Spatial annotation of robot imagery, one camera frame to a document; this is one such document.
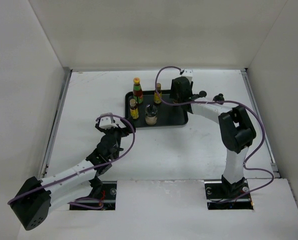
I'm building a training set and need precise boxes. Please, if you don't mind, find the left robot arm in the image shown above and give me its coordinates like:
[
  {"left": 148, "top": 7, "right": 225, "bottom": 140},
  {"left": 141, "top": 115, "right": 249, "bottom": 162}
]
[{"left": 8, "top": 120, "right": 136, "bottom": 231}]

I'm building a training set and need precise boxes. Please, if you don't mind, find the black plastic tray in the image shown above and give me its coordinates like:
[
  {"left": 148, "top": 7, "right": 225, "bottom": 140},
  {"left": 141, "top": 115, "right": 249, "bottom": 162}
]
[{"left": 124, "top": 89, "right": 188, "bottom": 129}]

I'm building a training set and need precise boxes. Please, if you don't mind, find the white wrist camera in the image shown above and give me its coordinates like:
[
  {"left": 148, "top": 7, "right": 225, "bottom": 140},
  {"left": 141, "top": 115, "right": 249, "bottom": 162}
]
[
  {"left": 95, "top": 112, "right": 117, "bottom": 130},
  {"left": 180, "top": 68, "right": 193, "bottom": 82}
]

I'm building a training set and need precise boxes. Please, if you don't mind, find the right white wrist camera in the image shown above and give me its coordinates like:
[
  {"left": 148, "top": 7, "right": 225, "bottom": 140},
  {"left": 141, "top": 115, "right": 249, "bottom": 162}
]
[{"left": 180, "top": 68, "right": 193, "bottom": 82}]

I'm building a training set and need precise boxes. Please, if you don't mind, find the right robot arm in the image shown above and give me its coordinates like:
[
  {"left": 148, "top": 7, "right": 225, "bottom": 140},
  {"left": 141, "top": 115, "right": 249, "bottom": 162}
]
[{"left": 170, "top": 76, "right": 257, "bottom": 198}]

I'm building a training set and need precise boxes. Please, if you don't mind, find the small yellow label bottle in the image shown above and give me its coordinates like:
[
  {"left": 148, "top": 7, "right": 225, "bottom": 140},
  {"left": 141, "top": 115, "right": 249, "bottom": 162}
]
[{"left": 153, "top": 83, "right": 162, "bottom": 105}]

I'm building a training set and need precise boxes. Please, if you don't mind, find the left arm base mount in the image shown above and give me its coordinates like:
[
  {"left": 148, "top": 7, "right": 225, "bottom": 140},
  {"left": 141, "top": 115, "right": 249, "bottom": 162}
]
[{"left": 69, "top": 181, "right": 118, "bottom": 211}]

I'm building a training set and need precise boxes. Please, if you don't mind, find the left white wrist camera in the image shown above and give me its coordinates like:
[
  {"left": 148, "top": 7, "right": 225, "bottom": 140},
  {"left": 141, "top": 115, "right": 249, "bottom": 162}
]
[{"left": 95, "top": 112, "right": 117, "bottom": 130}]

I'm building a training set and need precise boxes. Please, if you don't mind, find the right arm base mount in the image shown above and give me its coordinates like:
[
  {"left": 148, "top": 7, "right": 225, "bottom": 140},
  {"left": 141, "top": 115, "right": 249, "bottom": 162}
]
[{"left": 204, "top": 177, "right": 254, "bottom": 210}]

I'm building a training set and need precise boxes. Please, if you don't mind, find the red chili sauce bottle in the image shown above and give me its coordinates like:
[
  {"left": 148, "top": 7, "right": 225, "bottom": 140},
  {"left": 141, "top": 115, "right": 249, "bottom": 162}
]
[{"left": 133, "top": 77, "right": 144, "bottom": 105}]

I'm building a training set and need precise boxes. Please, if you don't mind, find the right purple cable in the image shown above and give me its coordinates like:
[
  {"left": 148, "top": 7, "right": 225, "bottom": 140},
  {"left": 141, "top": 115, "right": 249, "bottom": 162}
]
[{"left": 155, "top": 65, "right": 275, "bottom": 201}]

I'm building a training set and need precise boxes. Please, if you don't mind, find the black cap spice jar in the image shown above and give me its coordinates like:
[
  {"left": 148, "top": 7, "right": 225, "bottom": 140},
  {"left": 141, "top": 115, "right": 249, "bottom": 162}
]
[{"left": 199, "top": 90, "right": 207, "bottom": 98}]

